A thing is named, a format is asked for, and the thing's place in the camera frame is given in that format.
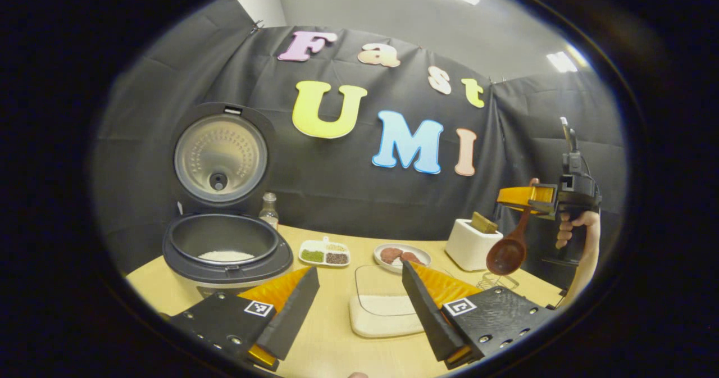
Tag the green bean pile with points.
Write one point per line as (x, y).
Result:
(312, 256)

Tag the small white rice portion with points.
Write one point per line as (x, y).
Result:
(226, 256)

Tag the dark red bean pile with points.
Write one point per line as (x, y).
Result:
(337, 258)

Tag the white divided dish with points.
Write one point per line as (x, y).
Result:
(323, 242)

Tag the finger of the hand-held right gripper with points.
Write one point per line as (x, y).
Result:
(514, 196)

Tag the dark grey rice cooker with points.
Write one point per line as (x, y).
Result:
(224, 237)

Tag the brown toast slice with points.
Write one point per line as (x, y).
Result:
(483, 222)

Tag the pale yellow bean pile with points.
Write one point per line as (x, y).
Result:
(337, 247)

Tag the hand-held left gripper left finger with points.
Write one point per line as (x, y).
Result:
(292, 316)

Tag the reddish brown meat piece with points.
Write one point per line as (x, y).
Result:
(411, 258)
(390, 255)

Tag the white toaster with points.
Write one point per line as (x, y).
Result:
(469, 249)

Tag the small ceiling light panel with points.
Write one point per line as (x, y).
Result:
(561, 62)

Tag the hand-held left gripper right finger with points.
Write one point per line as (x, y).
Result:
(427, 316)

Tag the white round plate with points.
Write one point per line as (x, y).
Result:
(387, 267)

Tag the brown wooden spoon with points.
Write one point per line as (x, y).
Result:
(505, 254)

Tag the black backdrop cloth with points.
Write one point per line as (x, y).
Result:
(337, 198)

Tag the small clear glass bottle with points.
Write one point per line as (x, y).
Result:
(269, 212)

